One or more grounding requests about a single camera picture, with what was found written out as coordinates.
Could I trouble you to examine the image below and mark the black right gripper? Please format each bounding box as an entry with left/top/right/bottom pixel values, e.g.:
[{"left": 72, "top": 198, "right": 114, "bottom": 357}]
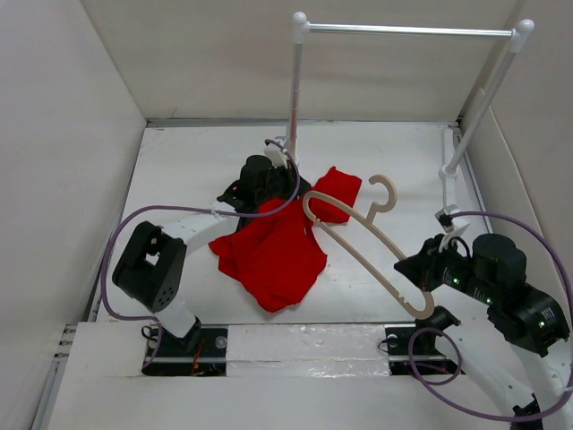
[{"left": 392, "top": 230, "right": 497, "bottom": 302}]

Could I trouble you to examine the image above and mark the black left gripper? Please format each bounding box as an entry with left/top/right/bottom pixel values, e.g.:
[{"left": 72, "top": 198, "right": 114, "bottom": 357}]
[{"left": 255, "top": 159, "right": 310, "bottom": 205}]

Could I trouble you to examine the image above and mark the wooden clothes hanger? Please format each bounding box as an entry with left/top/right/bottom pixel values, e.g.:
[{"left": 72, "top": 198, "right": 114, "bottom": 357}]
[{"left": 303, "top": 174, "right": 435, "bottom": 320}]

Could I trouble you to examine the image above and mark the red t shirt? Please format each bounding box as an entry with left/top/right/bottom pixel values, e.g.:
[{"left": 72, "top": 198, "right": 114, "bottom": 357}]
[{"left": 209, "top": 166, "right": 363, "bottom": 314}]

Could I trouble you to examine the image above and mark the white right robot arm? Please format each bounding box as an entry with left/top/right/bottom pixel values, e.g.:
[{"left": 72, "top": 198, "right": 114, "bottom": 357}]
[{"left": 394, "top": 234, "right": 570, "bottom": 377}]

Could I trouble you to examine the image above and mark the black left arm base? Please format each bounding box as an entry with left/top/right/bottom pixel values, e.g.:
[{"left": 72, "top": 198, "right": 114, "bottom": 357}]
[{"left": 141, "top": 325, "right": 228, "bottom": 377}]

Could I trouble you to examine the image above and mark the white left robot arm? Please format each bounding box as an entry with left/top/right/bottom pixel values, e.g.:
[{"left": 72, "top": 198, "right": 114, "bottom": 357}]
[{"left": 112, "top": 155, "right": 310, "bottom": 356}]

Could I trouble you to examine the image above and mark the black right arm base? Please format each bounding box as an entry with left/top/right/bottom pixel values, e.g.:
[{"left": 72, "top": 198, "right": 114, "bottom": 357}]
[{"left": 377, "top": 306, "right": 460, "bottom": 376}]

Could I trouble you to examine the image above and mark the white clothes rack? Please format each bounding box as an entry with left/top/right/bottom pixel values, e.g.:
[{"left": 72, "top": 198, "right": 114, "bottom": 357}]
[{"left": 285, "top": 12, "right": 535, "bottom": 206}]

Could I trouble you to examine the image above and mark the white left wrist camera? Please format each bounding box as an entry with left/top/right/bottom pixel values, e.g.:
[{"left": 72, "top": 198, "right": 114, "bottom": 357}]
[{"left": 263, "top": 139, "right": 290, "bottom": 168}]

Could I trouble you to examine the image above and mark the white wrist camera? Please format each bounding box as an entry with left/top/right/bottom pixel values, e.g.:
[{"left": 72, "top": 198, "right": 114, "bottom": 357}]
[
  {"left": 263, "top": 139, "right": 290, "bottom": 168},
  {"left": 435, "top": 205, "right": 470, "bottom": 253}
]

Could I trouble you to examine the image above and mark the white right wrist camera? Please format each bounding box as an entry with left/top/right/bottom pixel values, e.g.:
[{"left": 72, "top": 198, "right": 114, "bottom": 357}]
[{"left": 435, "top": 205, "right": 470, "bottom": 253}]

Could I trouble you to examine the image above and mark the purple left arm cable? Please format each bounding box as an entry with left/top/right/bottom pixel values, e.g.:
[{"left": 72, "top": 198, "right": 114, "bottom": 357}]
[{"left": 98, "top": 138, "right": 301, "bottom": 368}]

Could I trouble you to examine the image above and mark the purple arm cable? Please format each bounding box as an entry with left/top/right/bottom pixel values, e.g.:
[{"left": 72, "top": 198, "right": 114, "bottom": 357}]
[
  {"left": 407, "top": 211, "right": 573, "bottom": 421},
  {"left": 98, "top": 138, "right": 301, "bottom": 368}
]

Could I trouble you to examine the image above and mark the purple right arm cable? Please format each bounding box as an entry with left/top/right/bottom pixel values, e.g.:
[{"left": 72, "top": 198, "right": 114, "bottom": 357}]
[{"left": 407, "top": 211, "right": 573, "bottom": 421}]

